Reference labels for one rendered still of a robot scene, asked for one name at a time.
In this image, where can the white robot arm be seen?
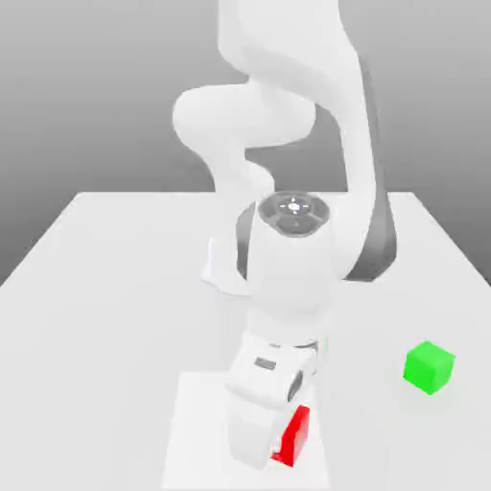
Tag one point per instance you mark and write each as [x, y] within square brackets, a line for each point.
[291, 268]

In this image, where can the small red cube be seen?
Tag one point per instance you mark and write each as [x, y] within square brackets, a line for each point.
[296, 437]

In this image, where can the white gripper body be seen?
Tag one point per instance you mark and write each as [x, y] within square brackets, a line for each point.
[251, 429]

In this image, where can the small green cube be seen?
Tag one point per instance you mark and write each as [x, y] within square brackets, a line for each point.
[427, 368]

